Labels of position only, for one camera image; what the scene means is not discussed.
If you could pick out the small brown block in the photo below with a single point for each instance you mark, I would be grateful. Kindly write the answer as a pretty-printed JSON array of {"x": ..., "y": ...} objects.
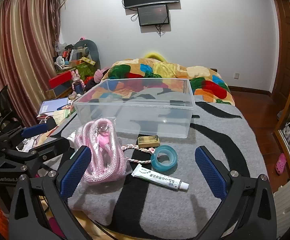
[{"x": 148, "y": 141}]

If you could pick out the wooden wardrobe frame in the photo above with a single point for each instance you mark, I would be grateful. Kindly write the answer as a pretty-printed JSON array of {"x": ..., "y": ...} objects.
[{"x": 288, "y": 100}]

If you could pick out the white ribbed panel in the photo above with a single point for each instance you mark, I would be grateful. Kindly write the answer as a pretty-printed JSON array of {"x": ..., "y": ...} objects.
[{"x": 289, "y": 210}]

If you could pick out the grey plush toy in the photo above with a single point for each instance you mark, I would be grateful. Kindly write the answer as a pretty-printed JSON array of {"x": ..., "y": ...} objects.
[{"x": 91, "y": 48}]

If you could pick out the black mesh chair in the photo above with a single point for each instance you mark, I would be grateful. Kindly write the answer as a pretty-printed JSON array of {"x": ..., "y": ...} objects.
[{"x": 7, "y": 105}]

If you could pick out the colourful patchwork quilt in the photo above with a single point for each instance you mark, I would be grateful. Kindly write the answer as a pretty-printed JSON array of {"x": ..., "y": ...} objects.
[{"x": 165, "y": 70}]

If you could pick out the pale blue notebook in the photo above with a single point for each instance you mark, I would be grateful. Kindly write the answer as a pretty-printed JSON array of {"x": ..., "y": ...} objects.
[{"x": 53, "y": 105}]

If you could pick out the brown wooden door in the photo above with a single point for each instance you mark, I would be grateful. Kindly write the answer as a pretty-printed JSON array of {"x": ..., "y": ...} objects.
[{"x": 284, "y": 50}]

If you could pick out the clear plastic storage box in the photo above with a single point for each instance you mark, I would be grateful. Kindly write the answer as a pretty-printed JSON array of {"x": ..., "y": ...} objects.
[{"x": 140, "y": 122}]

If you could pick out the grey black patterned blanket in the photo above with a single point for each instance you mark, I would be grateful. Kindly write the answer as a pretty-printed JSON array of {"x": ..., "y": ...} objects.
[{"x": 184, "y": 205}]

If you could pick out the white wall outlet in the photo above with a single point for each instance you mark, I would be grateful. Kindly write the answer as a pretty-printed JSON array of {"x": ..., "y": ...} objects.
[{"x": 236, "y": 75}]

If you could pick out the red box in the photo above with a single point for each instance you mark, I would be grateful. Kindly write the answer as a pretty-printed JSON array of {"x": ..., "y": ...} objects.
[{"x": 60, "y": 78}]

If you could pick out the pink gold striped curtain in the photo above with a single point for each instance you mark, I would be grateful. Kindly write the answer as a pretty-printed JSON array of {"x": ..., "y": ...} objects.
[{"x": 17, "y": 45}]

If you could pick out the small wall monitor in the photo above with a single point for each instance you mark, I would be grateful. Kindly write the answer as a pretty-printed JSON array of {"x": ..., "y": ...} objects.
[{"x": 153, "y": 15}]

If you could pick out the green yellow gift box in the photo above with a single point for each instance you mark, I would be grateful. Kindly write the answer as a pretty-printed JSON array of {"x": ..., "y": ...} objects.
[{"x": 83, "y": 67}]

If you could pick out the pink knitted hat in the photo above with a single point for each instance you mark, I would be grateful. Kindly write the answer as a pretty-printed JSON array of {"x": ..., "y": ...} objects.
[{"x": 100, "y": 75}]

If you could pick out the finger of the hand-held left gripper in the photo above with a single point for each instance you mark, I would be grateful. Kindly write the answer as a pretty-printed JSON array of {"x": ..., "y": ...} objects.
[
  {"x": 47, "y": 151},
  {"x": 35, "y": 130}
]

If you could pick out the blue tape roll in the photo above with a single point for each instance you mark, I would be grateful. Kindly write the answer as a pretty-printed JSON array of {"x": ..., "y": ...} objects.
[{"x": 158, "y": 166}]

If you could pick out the pink bunny bottle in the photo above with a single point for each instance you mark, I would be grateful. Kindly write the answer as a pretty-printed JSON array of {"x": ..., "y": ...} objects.
[{"x": 77, "y": 81}]

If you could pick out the white ointment tube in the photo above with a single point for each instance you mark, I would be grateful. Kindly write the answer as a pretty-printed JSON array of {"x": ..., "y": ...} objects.
[{"x": 157, "y": 178}]

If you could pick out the yellow round object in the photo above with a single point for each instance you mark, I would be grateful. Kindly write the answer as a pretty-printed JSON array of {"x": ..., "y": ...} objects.
[{"x": 155, "y": 55}]

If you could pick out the pink slipper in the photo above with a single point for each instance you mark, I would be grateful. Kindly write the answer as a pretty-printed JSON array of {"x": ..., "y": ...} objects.
[{"x": 281, "y": 163}]

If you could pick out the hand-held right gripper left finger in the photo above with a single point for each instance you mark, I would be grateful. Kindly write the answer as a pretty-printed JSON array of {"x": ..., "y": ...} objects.
[{"x": 73, "y": 171}]

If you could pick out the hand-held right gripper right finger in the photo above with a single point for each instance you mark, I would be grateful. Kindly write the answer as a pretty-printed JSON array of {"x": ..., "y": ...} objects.
[{"x": 209, "y": 172}]

